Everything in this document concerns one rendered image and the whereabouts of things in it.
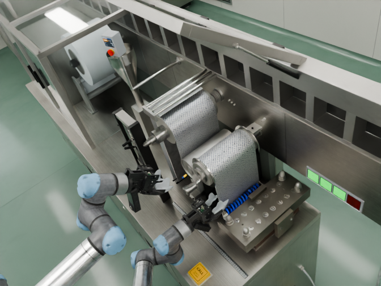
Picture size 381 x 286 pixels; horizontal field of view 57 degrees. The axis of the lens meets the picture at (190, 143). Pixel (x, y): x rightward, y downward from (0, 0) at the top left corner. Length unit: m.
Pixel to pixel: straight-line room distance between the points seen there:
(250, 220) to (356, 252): 1.26
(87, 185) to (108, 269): 1.79
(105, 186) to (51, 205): 2.37
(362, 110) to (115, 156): 1.49
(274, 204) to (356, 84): 0.68
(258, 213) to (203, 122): 0.46
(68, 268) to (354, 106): 0.96
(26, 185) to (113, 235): 2.81
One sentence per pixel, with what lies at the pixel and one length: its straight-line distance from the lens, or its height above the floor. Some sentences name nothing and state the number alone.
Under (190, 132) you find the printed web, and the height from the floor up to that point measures 1.31.
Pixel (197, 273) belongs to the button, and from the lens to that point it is 1.61.
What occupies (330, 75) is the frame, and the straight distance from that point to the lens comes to 1.20.
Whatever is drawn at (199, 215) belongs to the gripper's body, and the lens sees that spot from 1.48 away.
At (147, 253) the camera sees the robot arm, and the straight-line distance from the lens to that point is 1.56.
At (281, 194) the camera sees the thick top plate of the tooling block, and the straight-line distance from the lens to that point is 1.64.
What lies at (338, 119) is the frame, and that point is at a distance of 1.34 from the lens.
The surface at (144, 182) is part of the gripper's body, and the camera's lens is 1.24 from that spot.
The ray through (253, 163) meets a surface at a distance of 1.58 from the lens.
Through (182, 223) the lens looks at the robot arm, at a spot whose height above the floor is 1.15.
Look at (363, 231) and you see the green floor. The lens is 2.78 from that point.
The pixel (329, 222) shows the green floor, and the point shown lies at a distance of 2.79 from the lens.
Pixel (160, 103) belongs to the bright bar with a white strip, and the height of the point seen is 1.46.
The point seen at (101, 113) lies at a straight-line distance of 2.26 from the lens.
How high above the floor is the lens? 2.36
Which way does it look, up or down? 44 degrees down
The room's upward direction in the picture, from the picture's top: 17 degrees counter-clockwise
